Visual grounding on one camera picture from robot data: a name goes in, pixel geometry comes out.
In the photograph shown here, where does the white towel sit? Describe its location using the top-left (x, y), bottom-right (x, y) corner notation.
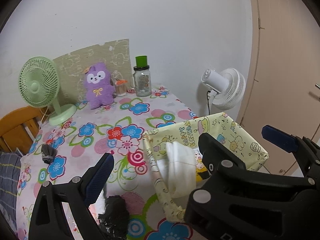
top-left (157, 141), bottom-right (196, 198)

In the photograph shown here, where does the yellow cartoon tissue pack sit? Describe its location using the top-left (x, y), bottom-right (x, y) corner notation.
top-left (195, 150), bottom-right (210, 183)

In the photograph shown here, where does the yellow cartoon storage box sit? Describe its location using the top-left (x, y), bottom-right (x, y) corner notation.
top-left (143, 113), bottom-right (269, 222)

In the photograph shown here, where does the floral tablecloth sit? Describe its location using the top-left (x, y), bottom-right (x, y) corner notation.
top-left (16, 86), bottom-right (196, 239)

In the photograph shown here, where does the black cloth bundle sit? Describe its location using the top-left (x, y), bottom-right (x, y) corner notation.
top-left (98, 196), bottom-right (130, 239)

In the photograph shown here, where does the beige door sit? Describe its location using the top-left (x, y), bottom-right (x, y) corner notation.
top-left (237, 0), bottom-right (319, 176)

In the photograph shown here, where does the grey rolled sock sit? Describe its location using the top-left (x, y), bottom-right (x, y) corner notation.
top-left (41, 144), bottom-right (57, 165)

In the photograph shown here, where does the white standing fan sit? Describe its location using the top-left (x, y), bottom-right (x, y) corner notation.
top-left (201, 68), bottom-right (246, 111)

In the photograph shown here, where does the grey plaid pillow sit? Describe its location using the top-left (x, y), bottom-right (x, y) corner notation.
top-left (0, 152), bottom-right (22, 219)

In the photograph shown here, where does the purple plush toy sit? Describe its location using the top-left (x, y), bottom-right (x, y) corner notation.
top-left (84, 62), bottom-right (115, 109)

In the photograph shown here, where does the wooden chair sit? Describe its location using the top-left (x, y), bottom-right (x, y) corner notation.
top-left (0, 106), bottom-right (44, 155)

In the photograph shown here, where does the toothpick jar orange lid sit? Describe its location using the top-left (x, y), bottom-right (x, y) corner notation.
top-left (114, 79), bottom-right (128, 97)

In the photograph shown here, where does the glass mason jar mug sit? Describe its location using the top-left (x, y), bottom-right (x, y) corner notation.
top-left (133, 65), bottom-right (151, 97)

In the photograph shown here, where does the green desk fan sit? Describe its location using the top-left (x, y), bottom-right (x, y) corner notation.
top-left (18, 56), bottom-right (77, 126)

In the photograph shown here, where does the green cup on jar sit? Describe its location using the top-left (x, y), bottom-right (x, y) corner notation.
top-left (136, 55), bottom-right (148, 68)

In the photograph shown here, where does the green cartoon wall board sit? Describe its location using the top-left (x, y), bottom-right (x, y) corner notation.
top-left (53, 39), bottom-right (133, 105)

